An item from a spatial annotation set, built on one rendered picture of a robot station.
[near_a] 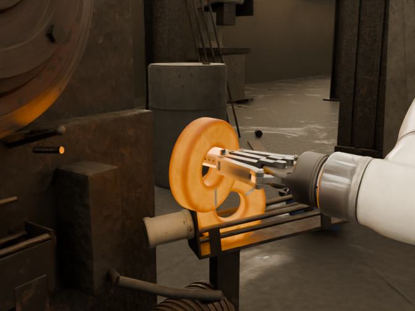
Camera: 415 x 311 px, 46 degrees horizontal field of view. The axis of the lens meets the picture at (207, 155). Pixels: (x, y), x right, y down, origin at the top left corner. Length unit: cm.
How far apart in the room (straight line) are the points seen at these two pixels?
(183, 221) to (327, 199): 36
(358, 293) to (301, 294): 24
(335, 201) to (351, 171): 4
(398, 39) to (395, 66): 16
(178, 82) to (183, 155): 263
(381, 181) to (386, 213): 4
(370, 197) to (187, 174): 26
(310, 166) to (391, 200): 12
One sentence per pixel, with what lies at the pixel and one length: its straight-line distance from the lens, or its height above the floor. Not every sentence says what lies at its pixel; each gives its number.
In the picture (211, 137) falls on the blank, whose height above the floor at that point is 88.
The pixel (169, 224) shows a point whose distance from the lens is 93.
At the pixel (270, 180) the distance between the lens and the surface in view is 68.
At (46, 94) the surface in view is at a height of 94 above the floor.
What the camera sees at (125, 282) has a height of 60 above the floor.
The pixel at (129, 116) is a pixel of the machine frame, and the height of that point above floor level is 87.
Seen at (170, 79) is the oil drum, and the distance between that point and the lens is 336.
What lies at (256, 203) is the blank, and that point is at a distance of 98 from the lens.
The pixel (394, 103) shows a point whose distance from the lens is 323.
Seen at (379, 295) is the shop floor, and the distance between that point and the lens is 221.
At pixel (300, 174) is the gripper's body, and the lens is 67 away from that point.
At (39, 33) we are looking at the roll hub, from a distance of 69.
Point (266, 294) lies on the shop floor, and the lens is 212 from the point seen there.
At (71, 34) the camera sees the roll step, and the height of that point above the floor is 103.
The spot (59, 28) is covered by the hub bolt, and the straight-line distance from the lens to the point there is 70.
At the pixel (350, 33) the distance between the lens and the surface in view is 474.
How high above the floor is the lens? 102
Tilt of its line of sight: 13 degrees down
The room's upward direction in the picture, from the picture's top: straight up
